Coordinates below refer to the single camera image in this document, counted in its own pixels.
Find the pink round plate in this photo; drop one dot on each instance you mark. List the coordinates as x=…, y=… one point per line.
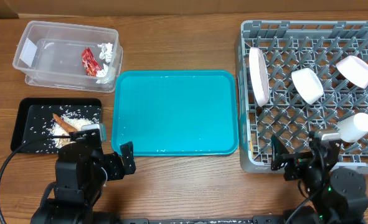
x=259, y=76

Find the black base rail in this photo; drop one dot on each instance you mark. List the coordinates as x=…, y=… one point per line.
x=257, y=219

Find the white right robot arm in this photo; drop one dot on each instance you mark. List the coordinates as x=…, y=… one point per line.
x=332, y=195

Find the grey dishwasher rack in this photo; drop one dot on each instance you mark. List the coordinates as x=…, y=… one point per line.
x=288, y=46

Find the red foil snack wrapper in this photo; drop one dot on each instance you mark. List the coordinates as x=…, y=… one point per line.
x=91, y=66

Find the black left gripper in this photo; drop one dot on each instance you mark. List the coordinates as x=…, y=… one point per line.
x=116, y=171

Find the pink white bowl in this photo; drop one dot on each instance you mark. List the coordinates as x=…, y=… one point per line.
x=355, y=70

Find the teal serving tray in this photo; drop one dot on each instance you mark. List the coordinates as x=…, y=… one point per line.
x=176, y=113

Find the orange carrot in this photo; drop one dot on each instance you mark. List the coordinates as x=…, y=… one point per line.
x=65, y=126

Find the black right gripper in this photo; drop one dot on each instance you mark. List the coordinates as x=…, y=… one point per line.
x=296, y=160

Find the white napkin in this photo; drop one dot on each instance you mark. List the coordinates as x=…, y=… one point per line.
x=106, y=52

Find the cream bowl with leftovers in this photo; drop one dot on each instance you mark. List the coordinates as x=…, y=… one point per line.
x=307, y=85

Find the small white cup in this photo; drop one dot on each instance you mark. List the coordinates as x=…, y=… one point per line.
x=354, y=127

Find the black food waste tray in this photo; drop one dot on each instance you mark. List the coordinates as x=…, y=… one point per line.
x=35, y=120

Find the clear plastic waste bin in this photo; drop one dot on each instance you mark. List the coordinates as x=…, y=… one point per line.
x=50, y=54

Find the rice and meat leftovers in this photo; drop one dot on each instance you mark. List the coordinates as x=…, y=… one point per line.
x=78, y=123

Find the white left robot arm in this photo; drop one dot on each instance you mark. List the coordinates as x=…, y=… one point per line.
x=81, y=172

